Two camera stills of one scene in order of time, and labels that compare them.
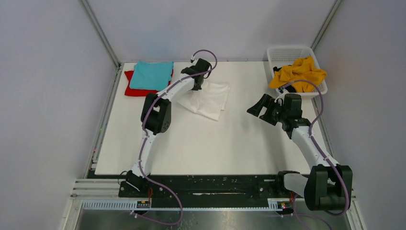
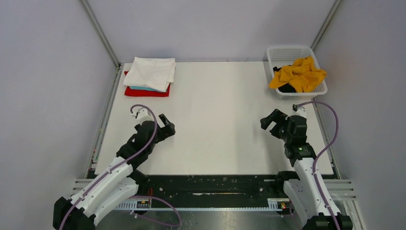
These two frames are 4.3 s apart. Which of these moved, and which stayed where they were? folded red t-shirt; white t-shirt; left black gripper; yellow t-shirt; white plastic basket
Moved: left black gripper; white t-shirt
Stayed: white plastic basket; folded red t-shirt; yellow t-shirt
